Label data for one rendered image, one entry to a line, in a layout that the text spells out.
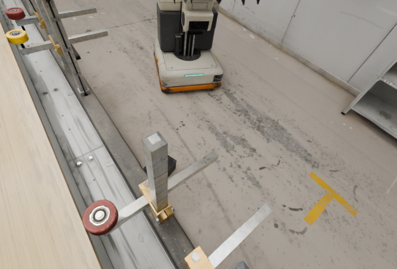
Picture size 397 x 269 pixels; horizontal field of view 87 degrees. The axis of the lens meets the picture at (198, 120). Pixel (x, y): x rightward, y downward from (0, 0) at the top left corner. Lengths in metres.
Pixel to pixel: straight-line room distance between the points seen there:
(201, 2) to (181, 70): 0.60
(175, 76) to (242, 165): 0.99
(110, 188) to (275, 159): 1.37
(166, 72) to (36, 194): 1.52
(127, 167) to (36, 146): 0.31
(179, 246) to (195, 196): 0.83
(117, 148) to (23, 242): 0.44
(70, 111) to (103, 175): 0.43
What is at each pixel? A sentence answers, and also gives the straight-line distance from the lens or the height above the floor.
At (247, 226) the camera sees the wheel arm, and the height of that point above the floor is 0.84.
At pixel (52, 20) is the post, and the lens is 1.01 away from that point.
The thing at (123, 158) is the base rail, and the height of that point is 0.70.
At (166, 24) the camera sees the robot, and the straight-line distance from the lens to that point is 2.09.
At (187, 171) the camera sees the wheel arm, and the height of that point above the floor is 0.82.
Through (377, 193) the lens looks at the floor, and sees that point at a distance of 2.29.
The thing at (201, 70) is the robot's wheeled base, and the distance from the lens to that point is 2.06.
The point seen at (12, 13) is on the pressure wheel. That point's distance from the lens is 1.56.
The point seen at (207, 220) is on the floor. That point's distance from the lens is 1.56.
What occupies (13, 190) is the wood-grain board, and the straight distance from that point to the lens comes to 0.75.
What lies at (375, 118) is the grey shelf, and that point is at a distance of 2.69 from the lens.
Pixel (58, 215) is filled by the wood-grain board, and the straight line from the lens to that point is 0.67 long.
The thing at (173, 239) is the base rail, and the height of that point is 0.70.
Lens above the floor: 1.49
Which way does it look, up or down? 49 degrees down
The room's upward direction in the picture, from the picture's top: 10 degrees clockwise
